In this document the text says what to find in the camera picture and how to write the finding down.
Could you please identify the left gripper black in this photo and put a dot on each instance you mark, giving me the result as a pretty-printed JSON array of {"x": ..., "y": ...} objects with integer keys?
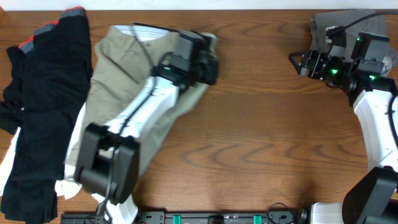
[{"x": 214, "y": 68}]

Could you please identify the black garment with red-grey trim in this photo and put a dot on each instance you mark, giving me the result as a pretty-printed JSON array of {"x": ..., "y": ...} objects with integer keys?
[{"x": 51, "y": 76}]

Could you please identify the white garment under pile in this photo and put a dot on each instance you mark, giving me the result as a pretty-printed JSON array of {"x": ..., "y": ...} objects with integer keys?
[{"x": 66, "y": 187}]

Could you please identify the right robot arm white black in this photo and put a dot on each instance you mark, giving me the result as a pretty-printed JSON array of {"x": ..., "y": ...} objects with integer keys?
[{"x": 373, "y": 98}]

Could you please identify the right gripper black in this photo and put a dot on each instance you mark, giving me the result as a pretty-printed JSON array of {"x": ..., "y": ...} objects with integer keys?
[{"x": 311, "y": 55}]

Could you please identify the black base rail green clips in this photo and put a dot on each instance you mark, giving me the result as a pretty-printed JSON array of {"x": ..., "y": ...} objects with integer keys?
[{"x": 276, "y": 216}]

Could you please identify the khaki shorts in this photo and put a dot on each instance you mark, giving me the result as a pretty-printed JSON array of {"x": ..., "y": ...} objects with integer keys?
[{"x": 118, "y": 78}]

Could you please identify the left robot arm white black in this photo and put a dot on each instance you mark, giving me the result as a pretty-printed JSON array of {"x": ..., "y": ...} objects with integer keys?
[{"x": 108, "y": 160}]

